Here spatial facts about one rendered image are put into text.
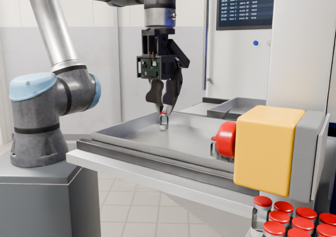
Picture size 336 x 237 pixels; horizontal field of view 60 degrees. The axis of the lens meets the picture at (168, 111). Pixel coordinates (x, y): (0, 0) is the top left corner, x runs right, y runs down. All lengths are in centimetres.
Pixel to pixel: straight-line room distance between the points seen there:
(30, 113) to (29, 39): 286
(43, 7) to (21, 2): 273
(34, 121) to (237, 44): 98
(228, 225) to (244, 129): 31
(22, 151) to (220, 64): 100
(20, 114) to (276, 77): 64
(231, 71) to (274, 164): 120
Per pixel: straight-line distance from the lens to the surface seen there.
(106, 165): 57
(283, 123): 28
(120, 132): 71
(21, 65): 371
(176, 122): 81
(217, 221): 58
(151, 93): 73
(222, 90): 149
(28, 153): 84
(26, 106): 82
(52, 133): 84
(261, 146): 29
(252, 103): 107
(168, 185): 49
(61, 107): 85
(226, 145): 32
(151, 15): 69
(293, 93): 36
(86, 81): 91
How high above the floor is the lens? 110
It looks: 13 degrees down
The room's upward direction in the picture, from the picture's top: straight up
